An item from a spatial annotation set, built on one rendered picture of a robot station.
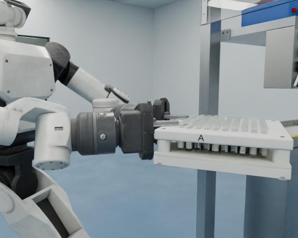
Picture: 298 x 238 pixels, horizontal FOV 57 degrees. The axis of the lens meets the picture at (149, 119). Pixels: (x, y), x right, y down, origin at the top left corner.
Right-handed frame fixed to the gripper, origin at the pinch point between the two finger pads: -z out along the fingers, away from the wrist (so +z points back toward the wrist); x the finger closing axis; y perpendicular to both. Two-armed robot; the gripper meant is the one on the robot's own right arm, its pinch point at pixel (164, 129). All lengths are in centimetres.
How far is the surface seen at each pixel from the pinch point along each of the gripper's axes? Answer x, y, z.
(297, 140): 11, -28, -57
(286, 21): -30, -24, -48
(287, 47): -21, -23, -48
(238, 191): 102, -194, -131
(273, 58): -18, -28, -46
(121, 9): -179, -583, -61
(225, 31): -31, -49, -39
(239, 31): -29, -43, -41
